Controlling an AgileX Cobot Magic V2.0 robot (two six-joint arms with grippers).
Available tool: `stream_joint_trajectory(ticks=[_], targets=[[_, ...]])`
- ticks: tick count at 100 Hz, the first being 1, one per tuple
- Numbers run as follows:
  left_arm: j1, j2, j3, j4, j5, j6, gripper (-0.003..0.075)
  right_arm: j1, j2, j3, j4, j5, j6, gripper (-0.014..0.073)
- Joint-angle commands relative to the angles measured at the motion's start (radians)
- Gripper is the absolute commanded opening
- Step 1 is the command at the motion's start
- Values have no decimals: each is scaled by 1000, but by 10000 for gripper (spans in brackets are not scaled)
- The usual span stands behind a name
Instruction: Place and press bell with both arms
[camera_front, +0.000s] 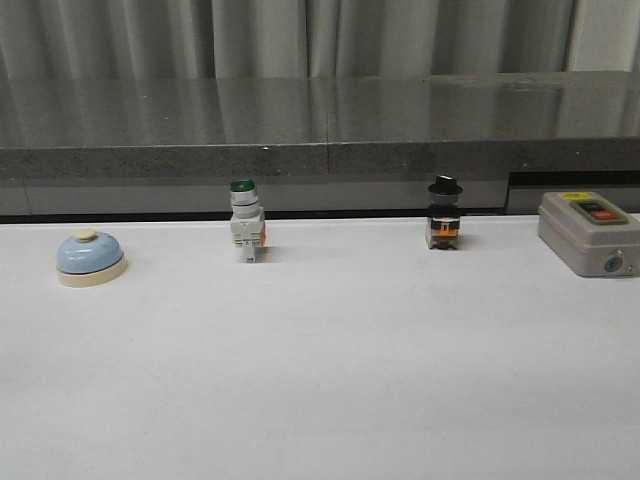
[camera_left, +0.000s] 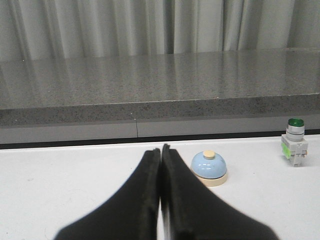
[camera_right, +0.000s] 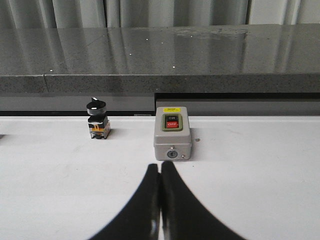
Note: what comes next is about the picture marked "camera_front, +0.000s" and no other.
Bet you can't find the blue and cream desk bell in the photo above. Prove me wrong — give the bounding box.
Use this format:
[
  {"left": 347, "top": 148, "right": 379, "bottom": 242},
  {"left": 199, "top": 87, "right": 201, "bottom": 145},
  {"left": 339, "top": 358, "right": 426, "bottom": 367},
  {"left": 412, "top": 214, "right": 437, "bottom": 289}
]
[{"left": 56, "top": 228, "right": 128, "bottom": 288}]

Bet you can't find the grey pleated curtain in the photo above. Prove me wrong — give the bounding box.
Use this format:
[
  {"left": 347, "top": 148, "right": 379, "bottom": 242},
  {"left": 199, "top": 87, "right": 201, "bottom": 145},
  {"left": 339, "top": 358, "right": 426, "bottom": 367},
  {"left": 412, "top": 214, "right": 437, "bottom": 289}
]
[{"left": 1, "top": 1, "right": 575, "bottom": 80}]

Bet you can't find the grey push button switch box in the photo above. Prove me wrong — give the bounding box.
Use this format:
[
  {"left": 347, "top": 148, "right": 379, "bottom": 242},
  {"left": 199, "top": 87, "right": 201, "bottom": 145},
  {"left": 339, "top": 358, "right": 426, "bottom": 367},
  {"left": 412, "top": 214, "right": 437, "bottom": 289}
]
[{"left": 538, "top": 192, "right": 639, "bottom": 277}]

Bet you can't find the green illuminated push button switch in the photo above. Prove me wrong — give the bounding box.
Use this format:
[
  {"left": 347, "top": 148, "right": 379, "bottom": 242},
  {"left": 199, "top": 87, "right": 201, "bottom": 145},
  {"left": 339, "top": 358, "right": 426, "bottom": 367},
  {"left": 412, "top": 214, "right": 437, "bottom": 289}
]
[{"left": 230, "top": 178, "right": 266, "bottom": 262}]

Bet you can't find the black rotary selector switch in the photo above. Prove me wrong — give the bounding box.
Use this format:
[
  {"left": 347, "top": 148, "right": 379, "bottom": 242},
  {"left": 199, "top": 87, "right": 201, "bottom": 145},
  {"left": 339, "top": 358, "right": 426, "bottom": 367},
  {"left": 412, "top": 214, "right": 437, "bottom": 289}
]
[{"left": 426, "top": 175, "right": 463, "bottom": 250}]

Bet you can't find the dark grey stone counter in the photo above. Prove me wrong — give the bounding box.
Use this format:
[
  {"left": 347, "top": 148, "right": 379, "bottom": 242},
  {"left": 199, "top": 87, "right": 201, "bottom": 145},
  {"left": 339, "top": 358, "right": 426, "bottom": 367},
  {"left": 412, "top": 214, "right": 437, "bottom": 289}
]
[{"left": 1, "top": 72, "right": 639, "bottom": 222}]

